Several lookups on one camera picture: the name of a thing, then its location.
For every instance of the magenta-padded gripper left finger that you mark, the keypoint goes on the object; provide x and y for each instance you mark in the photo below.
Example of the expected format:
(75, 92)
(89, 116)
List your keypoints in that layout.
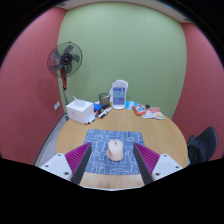
(77, 159)

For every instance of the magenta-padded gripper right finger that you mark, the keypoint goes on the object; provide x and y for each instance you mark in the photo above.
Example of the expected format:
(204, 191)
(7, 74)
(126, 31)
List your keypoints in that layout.
(147, 159)

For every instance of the pale pink computer mouse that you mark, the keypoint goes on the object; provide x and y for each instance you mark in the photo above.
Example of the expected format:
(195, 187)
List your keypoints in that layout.
(115, 151)

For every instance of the blue patterned mouse pad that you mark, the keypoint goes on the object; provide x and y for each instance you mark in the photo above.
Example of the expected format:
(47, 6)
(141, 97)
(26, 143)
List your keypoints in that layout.
(113, 166)

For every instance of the black whiteboard marker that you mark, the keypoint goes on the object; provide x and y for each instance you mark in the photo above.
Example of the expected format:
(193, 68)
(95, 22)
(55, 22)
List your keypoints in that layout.
(105, 112)
(91, 119)

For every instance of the orange and white snack packet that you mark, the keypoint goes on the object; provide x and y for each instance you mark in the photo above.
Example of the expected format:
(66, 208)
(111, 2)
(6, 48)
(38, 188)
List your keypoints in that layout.
(156, 113)

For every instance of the black bag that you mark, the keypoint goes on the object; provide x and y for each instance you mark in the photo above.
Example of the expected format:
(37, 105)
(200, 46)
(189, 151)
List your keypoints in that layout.
(194, 151)

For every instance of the white tissue box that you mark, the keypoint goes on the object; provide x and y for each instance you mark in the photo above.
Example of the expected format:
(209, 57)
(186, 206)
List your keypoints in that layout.
(80, 111)

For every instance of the small black cap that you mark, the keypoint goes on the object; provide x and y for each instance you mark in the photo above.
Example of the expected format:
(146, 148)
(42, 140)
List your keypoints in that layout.
(148, 106)

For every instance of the blue whiteboard eraser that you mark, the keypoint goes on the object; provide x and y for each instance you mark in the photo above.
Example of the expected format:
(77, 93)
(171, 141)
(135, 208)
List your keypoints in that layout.
(97, 107)

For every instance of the blue snack packet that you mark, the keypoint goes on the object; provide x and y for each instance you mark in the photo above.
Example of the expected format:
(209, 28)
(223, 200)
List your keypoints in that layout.
(129, 104)

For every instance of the black office chair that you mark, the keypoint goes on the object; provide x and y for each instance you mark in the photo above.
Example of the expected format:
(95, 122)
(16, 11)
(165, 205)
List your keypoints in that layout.
(209, 141)

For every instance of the dark mesh pen cup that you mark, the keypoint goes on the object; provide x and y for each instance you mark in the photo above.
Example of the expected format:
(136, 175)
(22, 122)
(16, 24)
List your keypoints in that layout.
(104, 100)

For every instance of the acrylic sign stand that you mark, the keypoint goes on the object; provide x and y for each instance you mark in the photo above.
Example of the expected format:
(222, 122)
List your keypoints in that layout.
(119, 96)

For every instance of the grey standing fan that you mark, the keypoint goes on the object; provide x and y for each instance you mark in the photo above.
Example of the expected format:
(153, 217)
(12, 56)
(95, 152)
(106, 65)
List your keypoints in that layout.
(65, 59)

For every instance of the white wall socket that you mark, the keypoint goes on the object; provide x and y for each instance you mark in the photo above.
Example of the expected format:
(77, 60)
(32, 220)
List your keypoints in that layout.
(57, 105)

